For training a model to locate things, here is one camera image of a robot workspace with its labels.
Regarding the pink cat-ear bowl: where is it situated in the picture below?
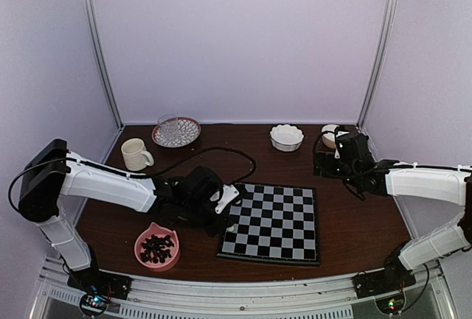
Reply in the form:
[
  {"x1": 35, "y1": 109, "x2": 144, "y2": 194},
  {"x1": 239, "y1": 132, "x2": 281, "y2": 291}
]
[{"x1": 134, "y1": 222, "x2": 181, "y2": 272}]

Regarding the white scalloped dish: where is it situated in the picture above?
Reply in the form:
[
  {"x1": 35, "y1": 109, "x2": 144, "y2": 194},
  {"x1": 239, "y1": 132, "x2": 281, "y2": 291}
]
[{"x1": 269, "y1": 125, "x2": 305, "y2": 153}]

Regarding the right aluminium frame post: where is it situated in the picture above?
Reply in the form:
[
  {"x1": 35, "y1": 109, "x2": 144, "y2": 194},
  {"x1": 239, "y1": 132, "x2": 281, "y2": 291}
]
[{"x1": 356, "y1": 0, "x2": 398, "y2": 130}]

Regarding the small cream bowl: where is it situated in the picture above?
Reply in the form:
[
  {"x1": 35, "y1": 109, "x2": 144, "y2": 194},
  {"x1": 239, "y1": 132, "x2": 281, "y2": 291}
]
[{"x1": 322, "y1": 124, "x2": 339, "y2": 150}]

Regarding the cream ribbed mug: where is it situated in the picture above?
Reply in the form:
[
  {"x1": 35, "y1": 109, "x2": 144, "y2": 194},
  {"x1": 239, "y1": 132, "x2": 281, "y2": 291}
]
[{"x1": 121, "y1": 138, "x2": 155, "y2": 172}]

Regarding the patterned ceramic plate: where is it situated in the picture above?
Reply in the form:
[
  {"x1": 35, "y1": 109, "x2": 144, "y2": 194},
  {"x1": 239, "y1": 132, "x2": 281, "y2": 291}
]
[{"x1": 151, "y1": 115, "x2": 201, "y2": 148}]

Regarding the aluminium frame post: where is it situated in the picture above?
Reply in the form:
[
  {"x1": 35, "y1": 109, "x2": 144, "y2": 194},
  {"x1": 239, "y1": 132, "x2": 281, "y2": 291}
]
[
  {"x1": 356, "y1": 0, "x2": 398, "y2": 130},
  {"x1": 83, "y1": 0, "x2": 124, "y2": 130}
]

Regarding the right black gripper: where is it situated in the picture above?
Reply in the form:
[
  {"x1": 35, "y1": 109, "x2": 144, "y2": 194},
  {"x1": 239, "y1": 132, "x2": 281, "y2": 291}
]
[{"x1": 313, "y1": 152, "x2": 358, "y2": 189}]

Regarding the aluminium front rail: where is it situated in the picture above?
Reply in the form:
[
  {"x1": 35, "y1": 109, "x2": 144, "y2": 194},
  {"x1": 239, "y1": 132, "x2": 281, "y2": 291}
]
[{"x1": 26, "y1": 256, "x2": 459, "y2": 318}]

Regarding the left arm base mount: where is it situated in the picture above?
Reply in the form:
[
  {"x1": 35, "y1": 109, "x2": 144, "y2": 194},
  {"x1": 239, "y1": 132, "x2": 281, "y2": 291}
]
[{"x1": 67, "y1": 271, "x2": 132, "y2": 300}]

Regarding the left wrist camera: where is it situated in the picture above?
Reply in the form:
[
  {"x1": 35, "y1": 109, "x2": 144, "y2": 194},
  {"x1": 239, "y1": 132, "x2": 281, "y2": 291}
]
[{"x1": 209, "y1": 184, "x2": 241, "y2": 214}]

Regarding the black white chessboard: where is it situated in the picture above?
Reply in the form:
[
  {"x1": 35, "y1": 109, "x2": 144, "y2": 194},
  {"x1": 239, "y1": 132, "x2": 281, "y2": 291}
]
[{"x1": 217, "y1": 183, "x2": 321, "y2": 267}]

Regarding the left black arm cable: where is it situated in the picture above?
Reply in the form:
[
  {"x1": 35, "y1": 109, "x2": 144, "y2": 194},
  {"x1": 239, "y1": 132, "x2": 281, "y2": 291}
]
[{"x1": 147, "y1": 145, "x2": 257, "y2": 191}]

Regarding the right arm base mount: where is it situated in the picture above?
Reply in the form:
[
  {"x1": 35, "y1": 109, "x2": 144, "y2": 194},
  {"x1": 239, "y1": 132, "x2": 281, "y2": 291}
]
[{"x1": 352, "y1": 270, "x2": 416, "y2": 299}]

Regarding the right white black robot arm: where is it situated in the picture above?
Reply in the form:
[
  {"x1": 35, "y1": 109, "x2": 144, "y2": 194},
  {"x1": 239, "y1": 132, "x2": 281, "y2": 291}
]
[{"x1": 313, "y1": 152, "x2": 471, "y2": 291}]

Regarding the pile of black chess pieces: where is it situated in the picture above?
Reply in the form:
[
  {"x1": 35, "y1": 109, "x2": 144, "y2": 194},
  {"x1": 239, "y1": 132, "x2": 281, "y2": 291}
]
[{"x1": 140, "y1": 235, "x2": 175, "y2": 264}]

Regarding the left aluminium frame post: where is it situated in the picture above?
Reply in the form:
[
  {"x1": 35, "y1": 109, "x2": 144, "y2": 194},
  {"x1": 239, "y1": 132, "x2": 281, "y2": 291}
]
[{"x1": 83, "y1": 0, "x2": 124, "y2": 130}]

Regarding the clear drinking glass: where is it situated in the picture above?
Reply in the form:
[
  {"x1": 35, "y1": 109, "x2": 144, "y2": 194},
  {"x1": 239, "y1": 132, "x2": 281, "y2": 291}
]
[{"x1": 158, "y1": 113, "x2": 179, "y2": 142}]

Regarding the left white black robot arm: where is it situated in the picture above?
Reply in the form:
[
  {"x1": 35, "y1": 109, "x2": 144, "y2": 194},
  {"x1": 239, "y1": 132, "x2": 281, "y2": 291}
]
[{"x1": 11, "y1": 139, "x2": 240, "y2": 292}]

